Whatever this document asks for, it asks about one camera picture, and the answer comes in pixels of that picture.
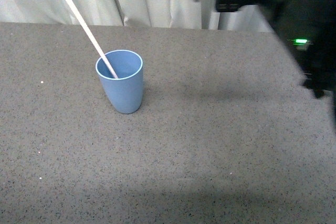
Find light wooden chopstick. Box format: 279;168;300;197
65;0;119;79

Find grey curtain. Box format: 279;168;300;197
1;0;271;32

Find blue plastic cup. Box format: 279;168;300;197
96;50;144;114

